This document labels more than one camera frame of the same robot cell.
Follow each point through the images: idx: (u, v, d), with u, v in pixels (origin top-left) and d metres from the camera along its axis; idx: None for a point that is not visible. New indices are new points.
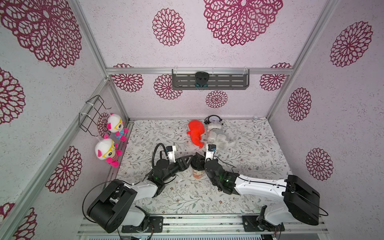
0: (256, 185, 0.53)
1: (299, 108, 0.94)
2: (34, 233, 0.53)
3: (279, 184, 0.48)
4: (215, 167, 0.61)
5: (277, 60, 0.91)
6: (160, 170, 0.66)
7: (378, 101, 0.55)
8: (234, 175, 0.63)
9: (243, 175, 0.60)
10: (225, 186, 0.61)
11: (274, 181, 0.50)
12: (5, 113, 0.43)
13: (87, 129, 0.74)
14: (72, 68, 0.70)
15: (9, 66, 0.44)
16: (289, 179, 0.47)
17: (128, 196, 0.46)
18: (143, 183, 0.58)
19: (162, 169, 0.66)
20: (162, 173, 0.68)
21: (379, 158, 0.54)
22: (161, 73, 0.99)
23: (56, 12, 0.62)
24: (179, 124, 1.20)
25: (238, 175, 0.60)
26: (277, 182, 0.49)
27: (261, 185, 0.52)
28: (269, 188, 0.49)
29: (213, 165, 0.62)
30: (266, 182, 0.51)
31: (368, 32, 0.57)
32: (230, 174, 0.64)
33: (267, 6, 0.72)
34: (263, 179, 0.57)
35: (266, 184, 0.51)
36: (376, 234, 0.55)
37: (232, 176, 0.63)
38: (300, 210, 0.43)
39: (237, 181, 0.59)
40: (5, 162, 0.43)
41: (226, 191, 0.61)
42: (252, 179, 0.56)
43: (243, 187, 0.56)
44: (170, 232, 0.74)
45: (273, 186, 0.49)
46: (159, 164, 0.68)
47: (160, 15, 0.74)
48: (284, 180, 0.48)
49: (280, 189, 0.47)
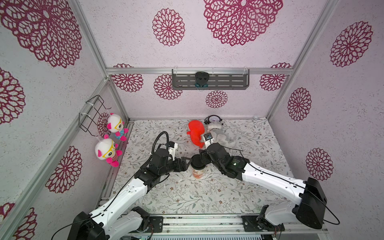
0: (268, 179, 0.49)
1: (299, 108, 0.94)
2: (34, 233, 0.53)
3: (297, 184, 0.45)
4: (217, 147, 0.57)
5: (277, 60, 0.91)
6: (160, 156, 0.60)
7: (378, 101, 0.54)
8: (244, 160, 0.56)
9: (254, 163, 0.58)
10: (229, 169, 0.56)
11: (291, 180, 0.47)
12: (5, 113, 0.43)
13: (87, 129, 0.74)
14: (72, 68, 0.70)
15: (9, 66, 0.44)
16: (309, 182, 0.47)
17: (92, 237, 0.39)
18: (122, 196, 0.49)
19: (161, 155, 0.60)
20: (162, 162, 0.62)
21: (379, 158, 0.54)
22: (162, 73, 0.99)
23: (56, 12, 0.62)
24: (179, 124, 1.20)
25: (249, 162, 0.55)
26: (296, 181, 0.46)
27: (274, 179, 0.48)
28: (284, 185, 0.46)
29: (215, 147, 0.57)
30: (282, 178, 0.48)
31: (368, 32, 0.57)
32: (237, 159, 0.58)
33: (266, 6, 0.72)
34: (279, 175, 0.49)
35: (282, 181, 0.47)
36: (376, 234, 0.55)
37: (240, 161, 0.56)
38: (310, 213, 0.41)
39: (248, 168, 0.53)
40: (5, 162, 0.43)
41: (230, 174, 0.55)
42: (264, 170, 0.51)
43: (254, 176, 0.51)
44: (170, 232, 0.74)
45: (290, 184, 0.46)
46: (160, 151, 0.61)
47: (160, 15, 0.74)
48: (303, 182, 0.45)
49: (297, 189, 0.44)
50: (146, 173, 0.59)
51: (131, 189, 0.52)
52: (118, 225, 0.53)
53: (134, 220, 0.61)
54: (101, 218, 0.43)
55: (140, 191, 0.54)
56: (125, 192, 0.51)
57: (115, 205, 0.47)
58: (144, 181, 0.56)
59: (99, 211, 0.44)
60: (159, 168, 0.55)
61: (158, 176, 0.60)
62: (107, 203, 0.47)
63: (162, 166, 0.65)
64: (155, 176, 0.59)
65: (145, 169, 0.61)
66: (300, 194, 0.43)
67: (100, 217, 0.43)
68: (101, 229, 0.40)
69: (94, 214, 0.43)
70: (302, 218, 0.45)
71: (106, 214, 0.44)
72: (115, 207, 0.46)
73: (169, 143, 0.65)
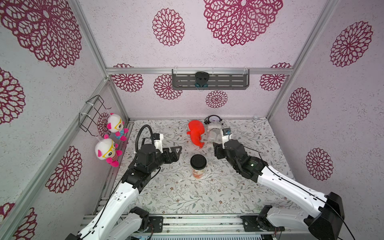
0: (287, 186, 0.47)
1: (299, 108, 0.94)
2: (34, 233, 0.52)
3: (318, 196, 0.43)
4: (236, 145, 0.55)
5: (277, 60, 0.91)
6: (145, 153, 0.54)
7: (378, 101, 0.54)
8: (263, 163, 0.54)
9: (272, 167, 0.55)
10: (245, 169, 0.54)
11: (311, 191, 0.45)
12: (5, 113, 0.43)
13: (87, 129, 0.74)
14: (72, 68, 0.70)
15: (9, 66, 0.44)
16: (330, 197, 0.43)
17: None
18: (110, 206, 0.46)
19: (147, 152, 0.55)
20: (149, 159, 0.58)
21: (379, 158, 0.54)
22: (162, 73, 0.99)
23: (56, 11, 0.62)
24: (179, 124, 1.20)
25: (267, 165, 0.54)
26: (317, 194, 0.44)
27: (293, 188, 0.46)
28: (303, 195, 0.44)
29: (234, 144, 0.55)
30: (302, 188, 0.46)
31: (368, 32, 0.57)
32: (255, 160, 0.56)
33: (267, 6, 0.72)
34: (298, 184, 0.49)
35: (301, 191, 0.45)
36: (376, 234, 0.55)
37: (258, 163, 0.55)
38: (329, 230, 0.40)
39: (265, 172, 0.52)
40: (5, 162, 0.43)
41: (246, 174, 0.54)
42: (284, 177, 0.50)
43: (271, 181, 0.50)
44: (170, 232, 0.74)
45: (309, 195, 0.44)
46: (145, 148, 0.57)
47: (160, 15, 0.74)
48: (324, 195, 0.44)
49: (317, 202, 0.42)
50: (134, 174, 0.54)
51: (119, 196, 0.48)
52: (117, 232, 0.53)
53: (134, 222, 0.61)
54: (92, 235, 0.41)
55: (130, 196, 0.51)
56: (114, 201, 0.47)
57: (105, 218, 0.44)
58: (132, 184, 0.52)
59: (88, 229, 0.41)
60: (146, 166, 0.56)
61: (148, 174, 0.57)
62: (96, 217, 0.44)
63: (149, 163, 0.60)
64: (145, 175, 0.56)
65: (133, 170, 0.56)
66: (319, 208, 0.41)
67: (91, 236, 0.40)
68: None
69: (83, 233, 0.41)
70: (315, 231, 0.44)
71: (97, 231, 0.41)
72: (105, 221, 0.43)
73: (154, 136, 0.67)
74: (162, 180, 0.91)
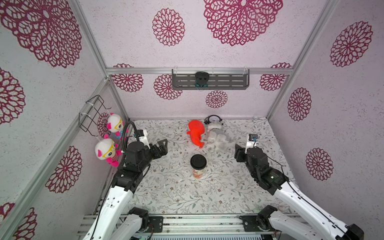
0: (305, 206, 0.46)
1: (299, 108, 0.94)
2: (34, 233, 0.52)
3: (337, 224, 0.42)
4: (259, 154, 0.54)
5: (277, 60, 0.91)
6: (134, 151, 0.52)
7: (378, 101, 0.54)
8: (283, 177, 0.54)
9: (293, 184, 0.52)
10: (264, 179, 0.54)
11: (331, 218, 0.44)
12: (5, 113, 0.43)
13: (87, 129, 0.74)
14: (72, 68, 0.70)
15: (9, 66, 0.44)
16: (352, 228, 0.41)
17: None
18: (104, 214, 0.44)
19: (135, 150, 0.52)
20: (137, 156, 0.54)
21: (379, 158, 0.54)
22: (162, 73, 0.99)
23: (56, 11, 0.62)
24: (179, 124, 1.20)
25: (288, 180, 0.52)
26: (337, 222, 0.42)
27: (311, 209, 0.45)
28: (321, 219, 0.43)
29: (259, 153, 0.55)
30: (321, 212, 0.45)
31: (368, 32, 0.57)
32: (276, 173, 0.55)
33: (267, 6, 0.72)
34: (318, 207, 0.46)
35: (319, 215, 0.44)
36: (376, 234, 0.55)
37: (279, 176, 0.54)
38: None
39: (285, 186, 0.51)
40: (5, 162, 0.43)
41: (264, 184, 0.54)
42: (304, 196, 0.48)
43: (289, 197, 0.49)
44: (170, 232, 0.74)
45: (328, 221, 0.43)
46: (132, 147, 0.53)
47: (160, 15, 0.74)
48: (345, 225, 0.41)
49: (336, 231, 0.41)
50: (124, 174, 0.51)
51: (112, 202, 0.46)
52: (120, 234, 0.54)
53: (132, 223, 0.60)
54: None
55: (123, 199, 0.48)
56: (106, 208, 0.45)
57: (101, 227, 0.42)
58: (124, 185, 0.49)
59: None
60: (136, 164, 0.53)
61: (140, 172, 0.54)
62: (91, 229, 0.42)
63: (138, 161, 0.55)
64: (136, 173, 0.53)
65: (122, 171, 0.52)
66: (337, 237, 0.40)
67: None
68: None
69: None
70: None
71: None
72: (102, 231, 0.42)
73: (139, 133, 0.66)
74: (162, 180, 0.91)
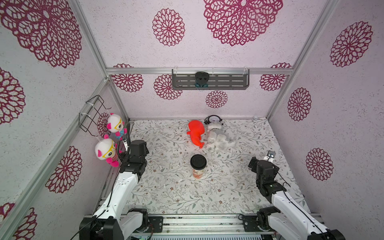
0: (292, 208, 0.52)
1: (299, 108, 0.94)
2: (34, 233, 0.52)
3: (317, 224, 0.46)
4: (267, 165, 0.64)
5: (277, 60, 0.91)
6: (138, 144, 0.62)
7: (378, 101, 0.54)
8: (282, 187, 0.62)
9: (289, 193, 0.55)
10: (265, 187, 0.63)
11: (314, 220, 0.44)
12: (5, 113, 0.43)
13: (87, 129, 0.74)
14: (72, 68, 0.70)
15: (10, 66, 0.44)
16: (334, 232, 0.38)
17: (109, 230, 0.39)
18: (117, 190, 0.49)
19: (138, 144, 0.62)
20: (141, 149, 0.65)
21: (379, 158, 0.54)
22: (161, 73, 0.99)
23: (56, 12, 0.62)
24: (179, 124, 1.20)
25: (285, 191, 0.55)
26: (318, 223, 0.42)
27: (296, 211, 0.51)
28: (303, 219, 0.48)
29: (267, 164, 0.65)
30: (306, 214, 0.50)
31: (368, 32, 0.57)
32: (277, 184, 0.63)
33: (267, 6, 0.72)
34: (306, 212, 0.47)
35: (302, 215, 0.49)
36: (376, 234, 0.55)
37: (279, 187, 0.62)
38: None
39: (280, 193, 0.59)
40: (5, 163, 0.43)
41: (262, 190, 0.63)
42: (295, 202, 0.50)
43: (280, 200, 0.56)
44: (170, 232, 0.74)
45: (309, 220, 0.47)
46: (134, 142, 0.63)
47: (160, 15, 0.74)
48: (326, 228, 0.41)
49: (313, 228, 0.45)
50: (130, 165, 0.59)
51: (123, 181, 0.53)
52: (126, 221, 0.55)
53: (135, 217, 0.61)
54: (108, 213, 0.43)
55: (132, 180, 0.55)
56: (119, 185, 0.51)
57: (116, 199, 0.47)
58: (131, 172, 0.56)
59: (102, 209, 0.44)
60: (140, 156, 0.63)
61: (143, 163, 0.62)
62: (107, 201, 0.46)
63: (141, 152, 0.65)
64: (140, 164, 0.61)
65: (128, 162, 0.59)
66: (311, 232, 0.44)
67: (107, 213, 0.43)
68: (114, 220, 0.41)
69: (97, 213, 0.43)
70: None
71: (111, 208, 0.44)
72: (117, 200, 0.46)
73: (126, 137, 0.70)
74: (162, 180, 0.91)
